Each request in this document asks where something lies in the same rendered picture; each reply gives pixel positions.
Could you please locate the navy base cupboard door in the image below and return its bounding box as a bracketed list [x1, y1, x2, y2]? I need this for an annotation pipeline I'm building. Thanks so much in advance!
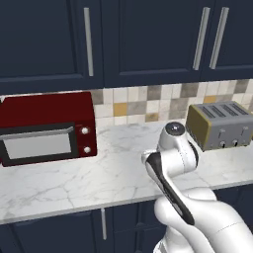
[0, 209, 113, 253]
[212, 184, 253, 233]
[104, 199, 170, 253]

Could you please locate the red toaster oven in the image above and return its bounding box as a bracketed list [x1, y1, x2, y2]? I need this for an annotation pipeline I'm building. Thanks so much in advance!
[0, 91, 98, 168]

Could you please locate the grey and gold toaster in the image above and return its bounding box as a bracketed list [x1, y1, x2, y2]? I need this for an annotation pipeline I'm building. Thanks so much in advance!
[185, 101, 253, 152]

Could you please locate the navy wall cupboard door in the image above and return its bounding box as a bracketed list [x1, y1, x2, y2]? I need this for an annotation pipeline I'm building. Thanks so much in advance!
[100, 0, 215, 89]
[200, 0, 253, 82]
[0, 0, 105, 96]

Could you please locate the toaster oven door handle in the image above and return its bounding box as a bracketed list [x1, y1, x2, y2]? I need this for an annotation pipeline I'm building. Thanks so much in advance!
[0, 126, 75, 141]

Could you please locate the silver cupboard bar handle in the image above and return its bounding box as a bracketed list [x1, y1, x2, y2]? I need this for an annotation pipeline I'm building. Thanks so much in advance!
[192, 6, 211, 71]
[83, 7, 95, 77]
[209, 6, 230, 70]

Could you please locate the silver base cupboard handle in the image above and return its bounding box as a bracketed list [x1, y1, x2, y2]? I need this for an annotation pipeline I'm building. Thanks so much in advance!
[100, 208, 108, 241]

